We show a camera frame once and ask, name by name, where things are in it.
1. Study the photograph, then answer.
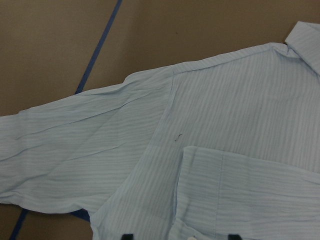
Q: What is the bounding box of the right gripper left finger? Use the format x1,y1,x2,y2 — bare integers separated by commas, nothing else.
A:
121,233,133,240

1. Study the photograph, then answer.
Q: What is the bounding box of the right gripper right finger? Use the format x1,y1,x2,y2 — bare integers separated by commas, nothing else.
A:
228,234,240,240

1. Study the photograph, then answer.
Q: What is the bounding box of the light blue button-up shirt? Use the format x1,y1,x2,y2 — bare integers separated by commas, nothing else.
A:
0,21,320,240

